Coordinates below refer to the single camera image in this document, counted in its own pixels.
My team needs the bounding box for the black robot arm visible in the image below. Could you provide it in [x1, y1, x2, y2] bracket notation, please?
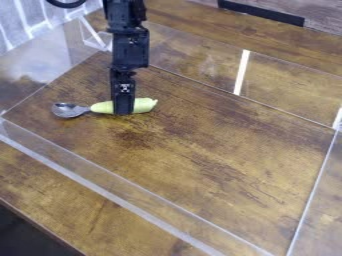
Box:
[102, 0, 150, 115]

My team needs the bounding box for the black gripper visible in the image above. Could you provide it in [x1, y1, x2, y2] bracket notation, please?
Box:
[107, 27, 150, 115]

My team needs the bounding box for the clear acrylic corner bracket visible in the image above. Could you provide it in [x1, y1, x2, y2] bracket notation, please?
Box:
[79, 17, 112, 51]

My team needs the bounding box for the clear acrylic enclosure wall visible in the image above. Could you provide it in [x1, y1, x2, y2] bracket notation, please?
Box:
[0, 19, 342, 256]

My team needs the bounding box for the black bar in background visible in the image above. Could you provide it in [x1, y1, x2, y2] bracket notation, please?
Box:
[217, 0, 305, 27]

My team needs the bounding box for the green handled metal spoon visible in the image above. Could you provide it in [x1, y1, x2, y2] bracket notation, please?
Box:
[51, 98, 158, 118]

